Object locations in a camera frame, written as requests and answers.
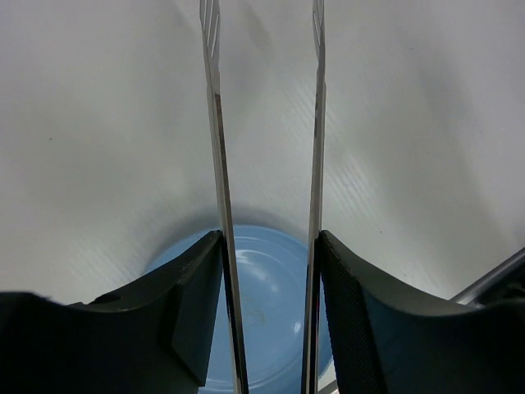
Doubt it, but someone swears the aluminium frame rail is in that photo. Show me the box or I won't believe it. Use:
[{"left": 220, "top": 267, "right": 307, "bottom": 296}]
[{"left": 450, "top": 248, "right": 524, "bottom": 305}]

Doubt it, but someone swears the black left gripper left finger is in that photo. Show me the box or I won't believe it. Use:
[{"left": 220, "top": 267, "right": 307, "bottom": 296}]
[{"left": 1, "top": 231, "right": 222, "bottom": 393}]

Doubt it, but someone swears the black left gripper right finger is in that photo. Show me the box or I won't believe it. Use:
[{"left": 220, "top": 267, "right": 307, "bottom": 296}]
[{"left": 319, "top": 231, "right": 524, "bottom": 393}]

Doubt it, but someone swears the blue plate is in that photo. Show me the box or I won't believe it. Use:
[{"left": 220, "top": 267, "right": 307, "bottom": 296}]
[{"left": 144, "top": 225, "right": 332, "bottom": 393}]

